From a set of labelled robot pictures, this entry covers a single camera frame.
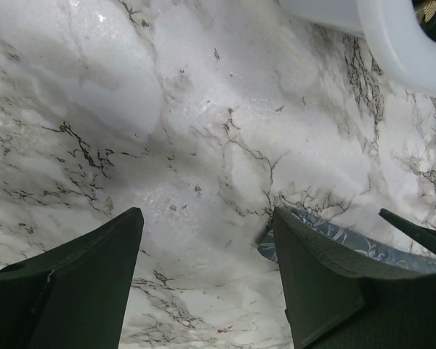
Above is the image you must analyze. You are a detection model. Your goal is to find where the grey blue floral tie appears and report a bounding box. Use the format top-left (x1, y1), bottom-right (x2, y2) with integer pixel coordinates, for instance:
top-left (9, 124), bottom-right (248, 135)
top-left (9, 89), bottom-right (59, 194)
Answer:
top-left (257, 207), bottom-right (436, 273)

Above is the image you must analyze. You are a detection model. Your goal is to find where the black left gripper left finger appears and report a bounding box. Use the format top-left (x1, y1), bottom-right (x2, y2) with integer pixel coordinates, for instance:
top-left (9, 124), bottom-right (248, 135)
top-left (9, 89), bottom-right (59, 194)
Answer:
top-left (0, 208), bottom-right (144, 348)

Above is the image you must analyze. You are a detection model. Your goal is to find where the white plastic basket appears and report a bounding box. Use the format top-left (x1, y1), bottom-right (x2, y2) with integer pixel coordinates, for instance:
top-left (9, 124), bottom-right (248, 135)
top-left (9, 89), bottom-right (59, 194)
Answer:
top-left (280, 1), bottom-right (436, 97)

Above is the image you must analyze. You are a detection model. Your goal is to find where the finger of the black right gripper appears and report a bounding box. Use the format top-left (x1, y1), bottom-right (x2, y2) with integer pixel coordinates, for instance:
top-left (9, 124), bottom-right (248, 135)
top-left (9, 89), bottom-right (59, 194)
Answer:
top-left (379, 209), bottom-right (436, 254)

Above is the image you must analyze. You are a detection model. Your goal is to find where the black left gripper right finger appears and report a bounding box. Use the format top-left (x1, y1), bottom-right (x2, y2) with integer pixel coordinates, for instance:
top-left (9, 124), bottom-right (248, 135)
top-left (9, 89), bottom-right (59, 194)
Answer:
top-left (272, 207), bottom-right (436, 348)

